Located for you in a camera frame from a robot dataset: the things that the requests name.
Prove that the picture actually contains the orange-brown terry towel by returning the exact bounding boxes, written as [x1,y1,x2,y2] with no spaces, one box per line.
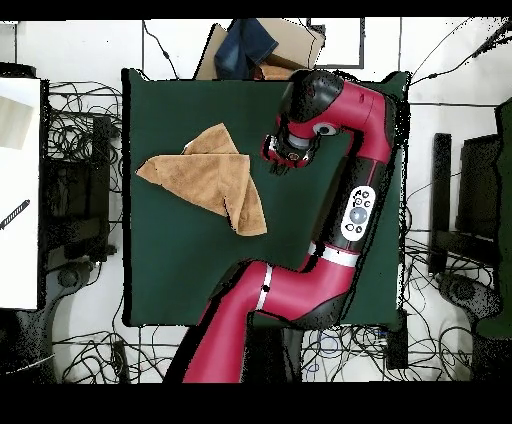
[135,122,268,237]

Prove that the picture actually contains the blue denim jeans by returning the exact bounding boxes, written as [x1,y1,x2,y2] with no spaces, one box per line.
[213,17,280,80]

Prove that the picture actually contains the brown cardboard box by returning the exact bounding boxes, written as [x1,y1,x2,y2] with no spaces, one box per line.
[193,17,343,81]

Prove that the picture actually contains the dark green table cloth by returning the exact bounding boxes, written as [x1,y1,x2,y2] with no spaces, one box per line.
[120,67,412,329]

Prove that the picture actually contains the black power box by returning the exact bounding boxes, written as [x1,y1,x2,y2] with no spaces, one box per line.
[385,309,409,371]

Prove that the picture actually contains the green cloth on side table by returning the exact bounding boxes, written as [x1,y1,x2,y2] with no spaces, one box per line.
[475,97,512,341]

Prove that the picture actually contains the black striped bar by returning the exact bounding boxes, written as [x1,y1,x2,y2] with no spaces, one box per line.
[0,198,31,231]

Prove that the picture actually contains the beige paper sheet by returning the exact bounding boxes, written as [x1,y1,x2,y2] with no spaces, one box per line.
[0,95,34,151]

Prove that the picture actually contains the white table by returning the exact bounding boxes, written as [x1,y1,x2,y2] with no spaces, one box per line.
[0,76,42,311]

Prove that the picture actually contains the thin black cable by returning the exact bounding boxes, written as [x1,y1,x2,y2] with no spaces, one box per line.
[142,19,180,80]

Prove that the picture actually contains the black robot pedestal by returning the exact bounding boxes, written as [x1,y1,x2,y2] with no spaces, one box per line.
[241,313,305,383]

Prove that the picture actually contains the black cable tangle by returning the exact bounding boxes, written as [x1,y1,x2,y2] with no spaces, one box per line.
[45,80,123,161]
[299,325,473,381]

